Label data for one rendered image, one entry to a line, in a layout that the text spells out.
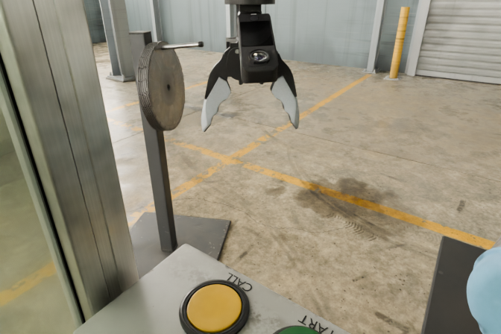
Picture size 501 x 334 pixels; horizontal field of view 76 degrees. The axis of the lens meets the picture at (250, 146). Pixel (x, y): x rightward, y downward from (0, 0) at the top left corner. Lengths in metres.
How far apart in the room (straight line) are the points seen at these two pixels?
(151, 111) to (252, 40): 0.75
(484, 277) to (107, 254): 0.27
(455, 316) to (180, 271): 0.35
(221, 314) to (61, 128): 0.16
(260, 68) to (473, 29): 5.35
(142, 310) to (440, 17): 5.60
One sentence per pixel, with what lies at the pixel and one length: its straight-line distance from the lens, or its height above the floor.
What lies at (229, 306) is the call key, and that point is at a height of 0.90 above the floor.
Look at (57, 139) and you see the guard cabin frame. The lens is 0.22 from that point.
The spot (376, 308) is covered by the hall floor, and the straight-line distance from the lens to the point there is 1.49.
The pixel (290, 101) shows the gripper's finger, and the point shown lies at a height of 0.96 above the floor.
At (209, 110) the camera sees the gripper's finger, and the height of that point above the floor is 0.95.
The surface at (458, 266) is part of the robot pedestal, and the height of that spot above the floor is 0.75.
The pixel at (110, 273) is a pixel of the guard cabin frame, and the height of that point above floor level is 0.91.
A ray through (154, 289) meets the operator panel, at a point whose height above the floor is 0.90.
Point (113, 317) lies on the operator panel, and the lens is 0.28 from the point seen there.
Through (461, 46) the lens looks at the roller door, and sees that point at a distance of 5.72.
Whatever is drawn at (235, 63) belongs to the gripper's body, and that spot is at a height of 1.02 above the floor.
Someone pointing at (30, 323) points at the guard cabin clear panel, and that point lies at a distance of 0.30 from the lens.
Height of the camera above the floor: 1.10
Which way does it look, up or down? 25 degrees down
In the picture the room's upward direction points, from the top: straight up
